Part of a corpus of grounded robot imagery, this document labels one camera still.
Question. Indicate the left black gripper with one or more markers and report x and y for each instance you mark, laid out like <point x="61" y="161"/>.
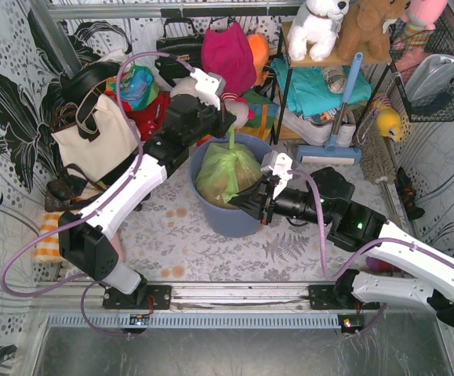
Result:
<point x="217" y="118"/>

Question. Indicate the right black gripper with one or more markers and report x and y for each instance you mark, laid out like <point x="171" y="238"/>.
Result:
<point x="267" y="204"/>

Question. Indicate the green plastic trash bag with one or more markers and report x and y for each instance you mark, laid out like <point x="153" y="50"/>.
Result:
<point x="227" y="169"/>

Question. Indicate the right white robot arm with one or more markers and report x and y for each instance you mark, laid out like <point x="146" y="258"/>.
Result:
<point x="426" y="279"/>

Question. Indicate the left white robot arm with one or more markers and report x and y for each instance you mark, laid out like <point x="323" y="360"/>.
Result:
<point x="85" y="237"/>

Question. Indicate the blue grey trash bin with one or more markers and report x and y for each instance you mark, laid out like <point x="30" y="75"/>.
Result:
<point x="232" y="223"/>

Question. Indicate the magenta cloth bag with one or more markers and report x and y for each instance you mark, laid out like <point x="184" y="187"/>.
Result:
<point x="228" y="54"/>

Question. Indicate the cream canvas tote bag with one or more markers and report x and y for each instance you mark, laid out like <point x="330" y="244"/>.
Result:
<point x="99" y="156"/>

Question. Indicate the dark brown leather bag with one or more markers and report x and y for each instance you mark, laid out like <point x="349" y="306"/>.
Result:
<point x="72" y="190"/>

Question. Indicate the pink white plush pig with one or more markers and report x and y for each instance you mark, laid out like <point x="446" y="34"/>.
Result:
<point x="238" y="106"/>

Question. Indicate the rainbow striped cloth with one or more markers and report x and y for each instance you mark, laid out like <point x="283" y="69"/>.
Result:
<point x="265" y="111"/>

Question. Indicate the white plush lamb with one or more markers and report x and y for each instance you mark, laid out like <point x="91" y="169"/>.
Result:
<point x="186" y="86"/>

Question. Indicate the red garment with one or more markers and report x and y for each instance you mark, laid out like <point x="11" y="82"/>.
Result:
<point x="150" y="119"/>

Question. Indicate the black leather handbag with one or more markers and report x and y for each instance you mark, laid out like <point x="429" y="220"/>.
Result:
<point x="188" y="48"/>

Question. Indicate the teal folded cloth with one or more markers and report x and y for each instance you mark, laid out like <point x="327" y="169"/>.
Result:
<point x="308" y="92"/>

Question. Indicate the colourful patterned cloth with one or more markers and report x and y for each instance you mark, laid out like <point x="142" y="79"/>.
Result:
<point x="138" y="88"/>

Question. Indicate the white plush dog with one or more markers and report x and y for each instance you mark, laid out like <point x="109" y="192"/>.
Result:
<point x="315" y="29"/>

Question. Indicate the pink plush cylinder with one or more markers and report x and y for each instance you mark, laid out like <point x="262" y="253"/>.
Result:
<point x="117" y="245"/>

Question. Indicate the black orange small toy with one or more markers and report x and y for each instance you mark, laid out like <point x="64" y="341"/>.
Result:
<point x="408" y="195"/>

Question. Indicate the yellow plush duck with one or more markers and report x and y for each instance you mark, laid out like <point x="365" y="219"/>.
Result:
<point x="388" y="119"/>

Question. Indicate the black round hat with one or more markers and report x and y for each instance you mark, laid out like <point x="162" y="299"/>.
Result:
<point x="74" y="89"/>

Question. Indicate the brown teddy bear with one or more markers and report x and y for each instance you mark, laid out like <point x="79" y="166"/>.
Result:
<point x="366" y="23"/>

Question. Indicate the silver foil pouch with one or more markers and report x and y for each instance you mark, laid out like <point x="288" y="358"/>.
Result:
<point x="430" y="77"/>

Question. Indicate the orange white checked towel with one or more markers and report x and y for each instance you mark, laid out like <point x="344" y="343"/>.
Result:
<point x="47" y="250"/>

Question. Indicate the pink plush toy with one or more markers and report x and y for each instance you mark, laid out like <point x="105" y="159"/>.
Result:
<point x="419" y="21"/>

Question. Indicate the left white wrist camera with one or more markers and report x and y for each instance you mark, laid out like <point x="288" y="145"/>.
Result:
<point x="209" y="87"/>

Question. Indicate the black wire basket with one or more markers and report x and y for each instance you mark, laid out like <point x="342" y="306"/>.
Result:
<point x="405" y="59"/>

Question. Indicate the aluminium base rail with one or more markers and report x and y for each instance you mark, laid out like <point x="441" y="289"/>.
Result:
<point x="226" y="305"/>

